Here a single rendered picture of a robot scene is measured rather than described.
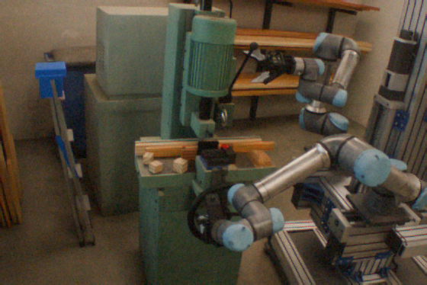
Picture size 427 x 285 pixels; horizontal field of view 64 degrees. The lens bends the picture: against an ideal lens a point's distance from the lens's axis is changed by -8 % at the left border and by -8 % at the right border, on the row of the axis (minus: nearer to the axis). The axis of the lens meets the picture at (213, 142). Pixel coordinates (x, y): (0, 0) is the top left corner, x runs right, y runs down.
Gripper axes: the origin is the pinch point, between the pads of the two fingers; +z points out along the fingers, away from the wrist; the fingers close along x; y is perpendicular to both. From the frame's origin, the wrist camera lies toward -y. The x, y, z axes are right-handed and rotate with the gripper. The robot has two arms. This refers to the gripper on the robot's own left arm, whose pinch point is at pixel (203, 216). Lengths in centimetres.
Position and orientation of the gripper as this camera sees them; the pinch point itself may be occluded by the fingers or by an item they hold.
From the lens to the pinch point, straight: 135.9
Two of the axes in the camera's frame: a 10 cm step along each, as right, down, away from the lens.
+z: -3.2, 0.7, 9.5
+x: 9.5, -0.4, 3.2
